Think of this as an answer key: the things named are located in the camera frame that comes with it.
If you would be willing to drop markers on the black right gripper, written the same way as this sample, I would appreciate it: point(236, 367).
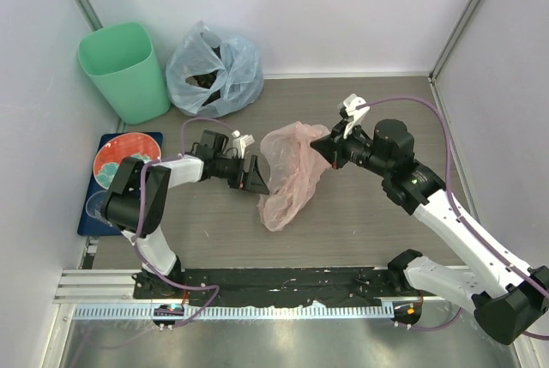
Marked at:
point(333, 147)

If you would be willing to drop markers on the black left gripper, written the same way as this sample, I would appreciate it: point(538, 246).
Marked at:
point(250, 181)

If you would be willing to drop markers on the pink plastic trash bag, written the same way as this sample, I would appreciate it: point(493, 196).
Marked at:
point(295, 168)

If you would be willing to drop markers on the green plastic trash bin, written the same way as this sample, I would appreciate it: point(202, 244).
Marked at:
point(121, 62)

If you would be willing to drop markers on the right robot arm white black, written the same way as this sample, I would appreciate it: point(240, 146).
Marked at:
point(505, 294)

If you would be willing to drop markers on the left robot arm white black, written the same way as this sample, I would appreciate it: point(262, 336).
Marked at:
point(135, 202)

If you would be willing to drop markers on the blue plastic bag with trash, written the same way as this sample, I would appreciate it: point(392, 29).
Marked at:
point(213, 72)

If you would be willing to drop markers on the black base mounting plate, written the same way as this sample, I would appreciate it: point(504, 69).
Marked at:
point(277, 287)

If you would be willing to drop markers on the clear plastic cup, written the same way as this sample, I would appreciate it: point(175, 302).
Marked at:
point(93, 207)

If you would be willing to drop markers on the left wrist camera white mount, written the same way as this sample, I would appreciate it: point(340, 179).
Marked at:
point(240, 142)

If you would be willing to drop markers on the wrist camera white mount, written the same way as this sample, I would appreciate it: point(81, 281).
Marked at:
point(352, 110)
point(240, 142)

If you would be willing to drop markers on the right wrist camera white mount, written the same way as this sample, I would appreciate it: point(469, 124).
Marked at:
point(352, 110)

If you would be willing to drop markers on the white slotted cable duct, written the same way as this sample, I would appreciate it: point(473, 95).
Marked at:
point(159, 312)

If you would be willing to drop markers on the aluminium frame post back right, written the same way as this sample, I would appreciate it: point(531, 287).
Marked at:
point(455, 37)

